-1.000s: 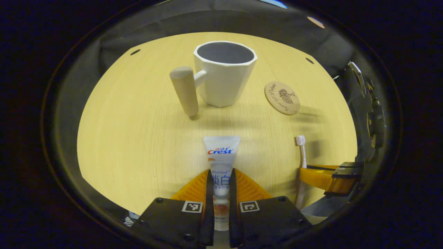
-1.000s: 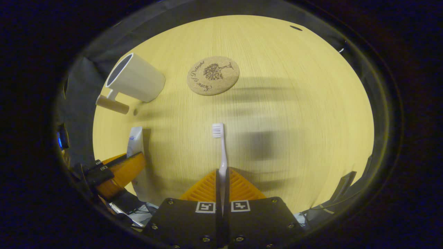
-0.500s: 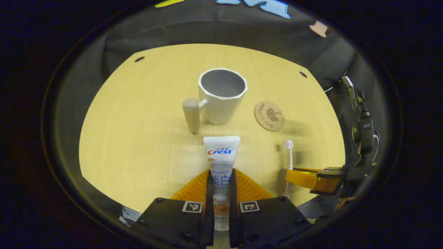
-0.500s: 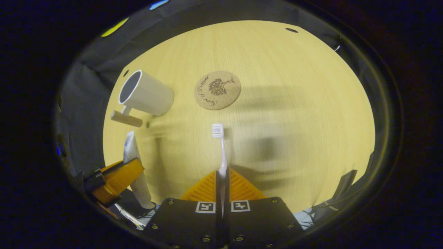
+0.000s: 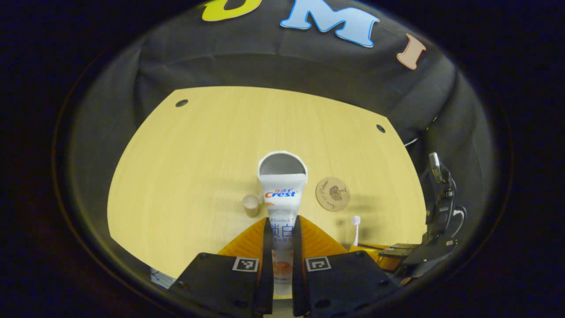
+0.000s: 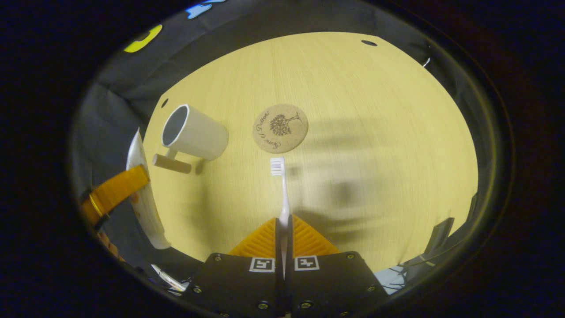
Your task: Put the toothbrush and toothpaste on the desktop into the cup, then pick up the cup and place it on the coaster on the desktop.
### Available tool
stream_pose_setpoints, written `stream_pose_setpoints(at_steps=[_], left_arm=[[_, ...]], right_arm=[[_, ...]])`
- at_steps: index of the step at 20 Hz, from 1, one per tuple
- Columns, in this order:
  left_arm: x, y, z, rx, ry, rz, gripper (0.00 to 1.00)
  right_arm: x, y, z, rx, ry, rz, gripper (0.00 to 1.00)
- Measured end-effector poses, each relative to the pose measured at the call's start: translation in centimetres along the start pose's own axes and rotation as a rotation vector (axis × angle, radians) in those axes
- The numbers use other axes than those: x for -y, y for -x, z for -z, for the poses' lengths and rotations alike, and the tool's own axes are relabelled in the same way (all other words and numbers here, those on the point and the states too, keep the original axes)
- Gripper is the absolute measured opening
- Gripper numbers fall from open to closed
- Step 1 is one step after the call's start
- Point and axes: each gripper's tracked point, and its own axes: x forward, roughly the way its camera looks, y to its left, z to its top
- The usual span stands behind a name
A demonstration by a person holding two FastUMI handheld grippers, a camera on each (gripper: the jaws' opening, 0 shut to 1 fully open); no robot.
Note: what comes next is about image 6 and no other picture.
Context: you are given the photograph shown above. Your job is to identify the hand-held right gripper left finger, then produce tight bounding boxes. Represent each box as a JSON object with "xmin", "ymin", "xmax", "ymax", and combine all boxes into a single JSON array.
[{"xmin": 183, "ymin": 216, "xmax": 285, "ymax": 318}]

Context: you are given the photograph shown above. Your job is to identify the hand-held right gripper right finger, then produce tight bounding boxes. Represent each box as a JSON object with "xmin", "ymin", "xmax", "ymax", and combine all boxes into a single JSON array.
[{"xmin": 285, "ymin": 214, "xmax": 389, "ymax": 318}]

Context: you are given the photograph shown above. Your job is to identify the white cup with wooden handle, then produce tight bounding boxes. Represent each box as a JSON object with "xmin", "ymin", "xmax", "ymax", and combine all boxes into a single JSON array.
[{"xmin": 152, "ymin": 104, "xmax": 230, "ymax": 174}]

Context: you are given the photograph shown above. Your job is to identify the white toothpaste tube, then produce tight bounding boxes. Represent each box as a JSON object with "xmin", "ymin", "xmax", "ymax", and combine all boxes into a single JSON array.
[{"xmin": 126, "ymin": 128, "xmax": 172, "ymax": 250}]

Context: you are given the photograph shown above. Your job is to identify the black backdrop cloth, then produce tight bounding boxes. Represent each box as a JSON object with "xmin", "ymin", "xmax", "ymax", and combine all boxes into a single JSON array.
[{"xmin": 70, "ymin": 0, "xmax": 490, "ymax": 288}]

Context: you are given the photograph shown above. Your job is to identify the round cork coaster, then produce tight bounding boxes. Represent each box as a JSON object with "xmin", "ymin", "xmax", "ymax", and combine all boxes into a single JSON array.
[{"xmin": 252, "ymin": 104, "xmax": 309, "ymax": 154}]

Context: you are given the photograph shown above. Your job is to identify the pink toothbrush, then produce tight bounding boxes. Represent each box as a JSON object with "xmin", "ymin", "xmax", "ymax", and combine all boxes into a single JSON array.
[{"xmin": 270, "ymin": 158, "xmax": 292, "ymax": 281}]

